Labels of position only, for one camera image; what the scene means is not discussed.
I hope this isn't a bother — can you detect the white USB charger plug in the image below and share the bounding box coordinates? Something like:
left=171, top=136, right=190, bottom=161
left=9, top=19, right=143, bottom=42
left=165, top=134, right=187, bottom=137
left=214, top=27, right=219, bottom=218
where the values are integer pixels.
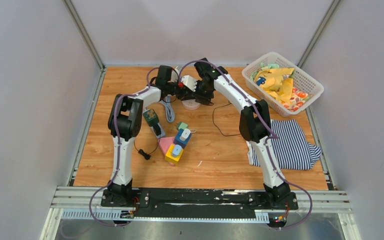
left=179, top=128, right=191, bottom=141

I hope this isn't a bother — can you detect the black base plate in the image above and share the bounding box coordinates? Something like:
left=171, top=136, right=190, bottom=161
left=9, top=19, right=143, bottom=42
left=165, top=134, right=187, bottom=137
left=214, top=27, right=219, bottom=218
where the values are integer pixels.
left=100, top=188, right=299, bottom=220

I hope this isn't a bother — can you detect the round pink power socket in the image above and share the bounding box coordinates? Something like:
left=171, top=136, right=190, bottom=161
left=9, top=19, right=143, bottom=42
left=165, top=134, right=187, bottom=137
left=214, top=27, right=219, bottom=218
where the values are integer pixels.
left=181, top=100, right=201, bottom=111

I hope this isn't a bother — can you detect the light blue small charger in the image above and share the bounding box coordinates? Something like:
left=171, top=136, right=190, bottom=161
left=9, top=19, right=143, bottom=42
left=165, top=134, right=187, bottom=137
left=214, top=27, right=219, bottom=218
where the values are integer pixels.
left=171, top=144, right=183, bottom=158

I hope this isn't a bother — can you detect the yellow cloth in basket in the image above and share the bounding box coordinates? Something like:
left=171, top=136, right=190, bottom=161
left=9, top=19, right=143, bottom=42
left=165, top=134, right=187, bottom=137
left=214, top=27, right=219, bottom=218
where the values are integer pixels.
left=253, top=67, right=295, bottom=104

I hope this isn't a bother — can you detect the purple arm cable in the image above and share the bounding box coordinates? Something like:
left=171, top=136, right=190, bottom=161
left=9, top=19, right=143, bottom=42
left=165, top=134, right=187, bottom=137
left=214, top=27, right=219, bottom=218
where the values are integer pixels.
left=178, top=59, right=314, bottom=231
left=88, top=66, right=161, bottom=228

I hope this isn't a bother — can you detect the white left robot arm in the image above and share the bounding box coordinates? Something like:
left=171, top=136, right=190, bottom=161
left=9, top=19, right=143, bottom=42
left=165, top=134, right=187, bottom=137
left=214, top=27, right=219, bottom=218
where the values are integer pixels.
left=102, top=65, right=183, bottom=207

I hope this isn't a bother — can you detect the dark green cube socket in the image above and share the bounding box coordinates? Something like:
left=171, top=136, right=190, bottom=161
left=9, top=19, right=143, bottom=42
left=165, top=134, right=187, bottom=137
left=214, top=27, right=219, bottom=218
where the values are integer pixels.
left=142, top=108, right=160, bottom=127

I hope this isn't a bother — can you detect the white plastic basket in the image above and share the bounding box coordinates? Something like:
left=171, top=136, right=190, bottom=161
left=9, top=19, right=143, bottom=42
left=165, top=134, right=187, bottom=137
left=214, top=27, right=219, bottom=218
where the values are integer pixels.
left=242, top=52, right=324, bottom=117

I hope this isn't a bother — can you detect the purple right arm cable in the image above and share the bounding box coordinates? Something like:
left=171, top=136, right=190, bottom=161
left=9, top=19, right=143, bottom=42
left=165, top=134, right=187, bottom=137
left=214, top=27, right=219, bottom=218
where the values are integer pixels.
left=178, top=59, right=314, bottom=231

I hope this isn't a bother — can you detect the light blue power strip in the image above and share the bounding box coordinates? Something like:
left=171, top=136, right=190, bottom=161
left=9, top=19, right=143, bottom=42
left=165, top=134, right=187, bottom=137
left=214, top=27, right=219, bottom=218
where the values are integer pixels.
left=151, top=123, right=166, bottom=139

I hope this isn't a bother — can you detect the blue striped shirt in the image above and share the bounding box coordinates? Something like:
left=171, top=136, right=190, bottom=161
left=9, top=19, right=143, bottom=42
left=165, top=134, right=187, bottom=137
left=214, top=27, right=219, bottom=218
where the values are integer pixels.
left=246, top=119, right=323, bottom=171

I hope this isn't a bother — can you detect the blue cube power socket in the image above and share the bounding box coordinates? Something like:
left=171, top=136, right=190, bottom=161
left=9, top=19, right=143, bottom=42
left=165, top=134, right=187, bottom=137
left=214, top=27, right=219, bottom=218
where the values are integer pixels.
left=173, top=128, right=192, bottom=149

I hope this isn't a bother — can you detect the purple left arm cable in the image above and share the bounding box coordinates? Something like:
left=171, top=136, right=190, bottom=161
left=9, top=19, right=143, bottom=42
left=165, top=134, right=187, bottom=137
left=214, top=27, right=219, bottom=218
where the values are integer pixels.
left=88, top=66, right=161, bottom=228

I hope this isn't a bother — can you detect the pink triangular power socket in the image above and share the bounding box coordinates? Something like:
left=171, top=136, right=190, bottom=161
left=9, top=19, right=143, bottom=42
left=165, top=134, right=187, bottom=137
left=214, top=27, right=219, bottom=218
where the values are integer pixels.
left=158, top=136, right=176, bottom=167

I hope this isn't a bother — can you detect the floral cloth in basket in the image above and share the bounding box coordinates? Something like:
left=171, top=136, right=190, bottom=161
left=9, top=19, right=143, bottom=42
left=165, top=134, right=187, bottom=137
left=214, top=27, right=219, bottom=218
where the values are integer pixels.
left=280, top=87, right=314, bottom=112

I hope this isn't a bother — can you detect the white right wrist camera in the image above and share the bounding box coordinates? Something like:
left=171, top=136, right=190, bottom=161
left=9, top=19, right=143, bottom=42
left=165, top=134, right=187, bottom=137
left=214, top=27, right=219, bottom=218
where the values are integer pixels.
left=180, top=75, right=198, bottom=92

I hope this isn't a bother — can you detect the green USB charger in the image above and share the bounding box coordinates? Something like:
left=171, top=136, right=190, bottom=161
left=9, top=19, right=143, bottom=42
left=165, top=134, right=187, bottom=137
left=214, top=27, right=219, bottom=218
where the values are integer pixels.
left=176, top=121, right=189, bottom=130

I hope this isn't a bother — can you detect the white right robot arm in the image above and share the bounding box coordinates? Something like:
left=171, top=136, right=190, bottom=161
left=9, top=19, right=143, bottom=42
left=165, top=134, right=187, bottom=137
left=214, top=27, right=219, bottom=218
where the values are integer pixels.
left=191, top=59, right=294, bottom=209

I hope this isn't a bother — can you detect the yellow cube power socket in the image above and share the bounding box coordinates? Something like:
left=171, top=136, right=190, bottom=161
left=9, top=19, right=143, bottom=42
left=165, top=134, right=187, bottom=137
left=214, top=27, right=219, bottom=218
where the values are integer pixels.
left=164, top=144, right=184, bottom=166

